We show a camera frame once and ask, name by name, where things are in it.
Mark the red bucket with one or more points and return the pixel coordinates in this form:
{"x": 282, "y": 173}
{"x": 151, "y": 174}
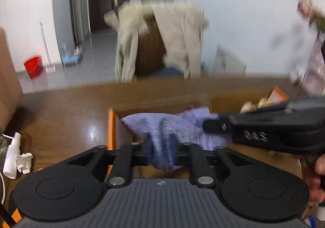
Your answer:
{"x": 33, "y": 67}

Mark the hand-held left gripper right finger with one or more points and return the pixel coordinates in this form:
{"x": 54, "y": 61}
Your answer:
{"x": 174, "y": 149}

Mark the pink artificial flowers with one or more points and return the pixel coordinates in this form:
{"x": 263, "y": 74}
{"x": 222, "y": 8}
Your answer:
{"x": 304, "y": 7}

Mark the white bottle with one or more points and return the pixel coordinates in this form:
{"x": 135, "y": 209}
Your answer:
{"x": 12, "y": 156}

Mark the crumpled white tissue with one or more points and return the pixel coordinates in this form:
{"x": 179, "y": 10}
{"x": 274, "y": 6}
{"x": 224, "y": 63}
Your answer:
{"x": 24, "y": 163}

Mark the beige coat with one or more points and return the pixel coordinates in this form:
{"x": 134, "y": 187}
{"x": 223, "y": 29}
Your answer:
{"x": 177, "y": 32}

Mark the blue stool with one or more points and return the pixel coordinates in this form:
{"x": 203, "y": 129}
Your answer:
{"x": 71, "y": 59}

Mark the pink vase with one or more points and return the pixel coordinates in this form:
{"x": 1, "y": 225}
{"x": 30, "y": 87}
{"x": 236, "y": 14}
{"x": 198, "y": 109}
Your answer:
{"x": 316, "y": 70}

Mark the pink hard suitcase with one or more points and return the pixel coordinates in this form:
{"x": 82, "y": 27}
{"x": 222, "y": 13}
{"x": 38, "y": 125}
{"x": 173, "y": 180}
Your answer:
{"x": 7, "y": 78}

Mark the blue seat cushion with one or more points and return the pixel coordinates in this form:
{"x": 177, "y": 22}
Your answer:
{"x": 170, "y": 70}

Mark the purple cloth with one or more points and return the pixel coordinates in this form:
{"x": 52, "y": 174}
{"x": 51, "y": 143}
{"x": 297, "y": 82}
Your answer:
{"x": 175, "y": 129}

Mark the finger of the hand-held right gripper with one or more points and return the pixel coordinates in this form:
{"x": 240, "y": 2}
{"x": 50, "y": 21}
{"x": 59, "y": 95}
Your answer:
{"x": 215, "y": 126}

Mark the person's right hand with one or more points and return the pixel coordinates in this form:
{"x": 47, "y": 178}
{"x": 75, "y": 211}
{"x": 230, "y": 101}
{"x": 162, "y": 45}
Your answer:
{"x": 313, "y": 177}

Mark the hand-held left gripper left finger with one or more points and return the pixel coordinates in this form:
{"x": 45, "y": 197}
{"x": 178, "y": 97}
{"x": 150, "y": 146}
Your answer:
{"x": 149, "y": 151}

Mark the red cardboard box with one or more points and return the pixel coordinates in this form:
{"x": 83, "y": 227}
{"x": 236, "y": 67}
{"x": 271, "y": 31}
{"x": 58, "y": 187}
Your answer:
{"x": 236, "y": 101}

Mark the yellow plush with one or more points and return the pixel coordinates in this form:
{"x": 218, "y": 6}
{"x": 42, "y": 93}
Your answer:
{"x": 262, "y": 102}

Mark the wooden chair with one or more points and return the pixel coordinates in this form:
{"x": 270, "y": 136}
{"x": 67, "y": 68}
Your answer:
{"x": 149, "y": 47}

